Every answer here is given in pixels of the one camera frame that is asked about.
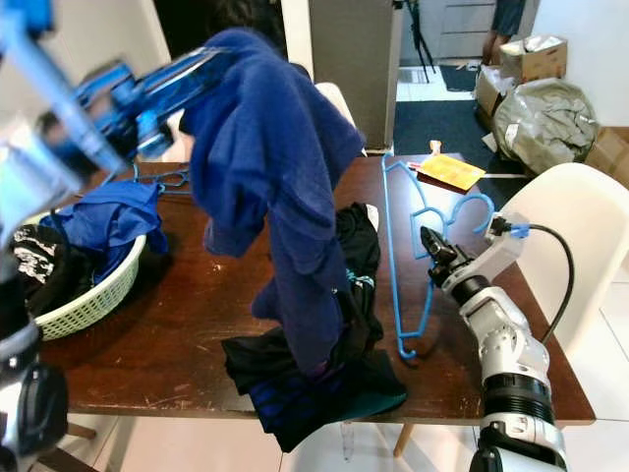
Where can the black shirt with white print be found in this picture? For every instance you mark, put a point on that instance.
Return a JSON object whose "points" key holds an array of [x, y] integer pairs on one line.
{"points": [[49, 261]]}

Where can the black tripod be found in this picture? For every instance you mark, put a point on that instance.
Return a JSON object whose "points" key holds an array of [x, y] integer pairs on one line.
{"points": [[411, 39]]}

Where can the person in black t-shirt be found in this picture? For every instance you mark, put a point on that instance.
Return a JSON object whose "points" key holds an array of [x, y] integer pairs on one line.
{"points": [[241, 12]]}

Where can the navy blue shirt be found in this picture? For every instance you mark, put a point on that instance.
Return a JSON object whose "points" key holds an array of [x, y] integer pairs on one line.
{"points": [[265, 167]]}

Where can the yellow flat package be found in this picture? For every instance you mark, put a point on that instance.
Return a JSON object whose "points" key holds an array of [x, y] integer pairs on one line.
{"points": [[452, 172]]}

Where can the white shell chair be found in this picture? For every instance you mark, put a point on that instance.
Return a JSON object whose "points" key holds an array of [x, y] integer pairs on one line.
{"points": [[339, 103], [580, 206]]}

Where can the pale green laundry basket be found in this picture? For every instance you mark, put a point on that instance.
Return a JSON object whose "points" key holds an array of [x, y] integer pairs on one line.
{"points": [[98, 305]]}

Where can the grey plastic bag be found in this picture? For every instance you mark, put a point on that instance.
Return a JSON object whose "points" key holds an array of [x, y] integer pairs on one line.
{"points": [[545, 128]]}

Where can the black t-shirt with red badge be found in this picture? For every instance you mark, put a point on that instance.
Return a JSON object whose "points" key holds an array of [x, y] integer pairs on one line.
{"points": [[285, 403]]}

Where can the cardboard box with silver bag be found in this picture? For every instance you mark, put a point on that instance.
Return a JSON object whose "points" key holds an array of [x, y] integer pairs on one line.
{"points": [[541, 64]]}

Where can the person in red shirt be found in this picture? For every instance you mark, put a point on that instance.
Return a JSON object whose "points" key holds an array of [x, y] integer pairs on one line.
{"points": [[509, 15]]}

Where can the blue plastic hanger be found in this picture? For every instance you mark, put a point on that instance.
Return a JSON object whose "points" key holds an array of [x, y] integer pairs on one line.
{"points": [[472, 197], [172, 179]]}

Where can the bright blue cloth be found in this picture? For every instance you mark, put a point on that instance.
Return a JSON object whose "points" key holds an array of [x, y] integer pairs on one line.
{"points": [[108, 221]]}

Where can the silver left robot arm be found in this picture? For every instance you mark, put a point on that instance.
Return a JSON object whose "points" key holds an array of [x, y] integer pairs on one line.
{"points": [[29, 187]]}

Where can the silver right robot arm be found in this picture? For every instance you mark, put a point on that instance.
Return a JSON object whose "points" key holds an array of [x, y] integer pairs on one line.
{"points": [[511, 354]]}

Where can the large cardboard box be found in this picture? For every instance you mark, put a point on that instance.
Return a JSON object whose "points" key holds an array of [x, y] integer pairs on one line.
{"points": [[609, 152]]}

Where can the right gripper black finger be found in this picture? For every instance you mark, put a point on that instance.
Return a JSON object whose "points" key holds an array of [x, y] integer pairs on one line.
{"points": [[431, 248], [442, 248]]}

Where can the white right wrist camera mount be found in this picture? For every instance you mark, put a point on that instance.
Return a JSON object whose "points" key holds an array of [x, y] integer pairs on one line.
{"points": [[501, 251]]}

